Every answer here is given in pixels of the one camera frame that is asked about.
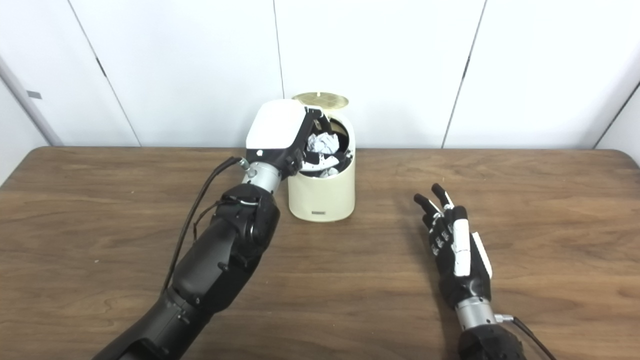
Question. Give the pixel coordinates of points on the white and black right hand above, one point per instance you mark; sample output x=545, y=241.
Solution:
x=467, y=287

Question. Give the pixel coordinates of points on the white and black left hand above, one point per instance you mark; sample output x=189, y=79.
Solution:
x=272, y=125

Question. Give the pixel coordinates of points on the white paper ball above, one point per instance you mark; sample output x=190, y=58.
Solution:
x=322, y=144

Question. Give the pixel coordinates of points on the round cream bin lid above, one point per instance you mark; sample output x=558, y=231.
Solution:
x=322, y=98

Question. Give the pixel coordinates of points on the cream-colored bin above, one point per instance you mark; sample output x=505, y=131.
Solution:
x=322, y=197

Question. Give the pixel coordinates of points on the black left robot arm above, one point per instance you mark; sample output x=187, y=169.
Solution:
x=215, y=265

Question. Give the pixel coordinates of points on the black bin liner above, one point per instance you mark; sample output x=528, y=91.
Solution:
x=344, y=134

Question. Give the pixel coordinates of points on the small grey post tag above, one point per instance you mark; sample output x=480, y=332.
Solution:
x=34, y=94

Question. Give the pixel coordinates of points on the grey wall corner post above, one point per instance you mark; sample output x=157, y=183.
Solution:
x=30, y=107

